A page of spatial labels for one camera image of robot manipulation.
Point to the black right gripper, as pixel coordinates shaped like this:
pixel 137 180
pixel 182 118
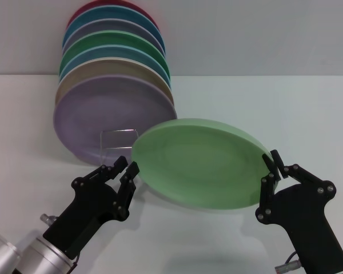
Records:
pixel 303 222

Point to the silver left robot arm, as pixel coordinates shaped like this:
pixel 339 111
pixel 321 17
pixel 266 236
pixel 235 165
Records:
pixel 37 257

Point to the red plate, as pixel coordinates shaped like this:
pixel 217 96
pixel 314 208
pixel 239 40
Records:
pixel 83 6

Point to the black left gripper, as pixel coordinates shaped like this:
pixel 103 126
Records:
pixel 88 211

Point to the light blue plate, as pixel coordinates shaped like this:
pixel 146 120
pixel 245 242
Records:
pixel 108 51

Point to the dark green plate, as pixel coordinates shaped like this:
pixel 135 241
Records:
pixel 108 38

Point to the deep blue plate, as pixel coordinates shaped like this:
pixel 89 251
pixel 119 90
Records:
pixel 83 21

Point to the grey purple plate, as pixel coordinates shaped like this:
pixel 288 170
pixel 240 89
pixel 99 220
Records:
pixel 103 27

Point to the tan plate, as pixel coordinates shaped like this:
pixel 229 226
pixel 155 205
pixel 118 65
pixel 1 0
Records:
pixel 74 77

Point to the lavender plate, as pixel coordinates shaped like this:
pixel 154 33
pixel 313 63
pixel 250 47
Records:
pixel 103 108

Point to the light green plate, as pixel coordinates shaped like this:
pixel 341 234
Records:
pixel 200 171

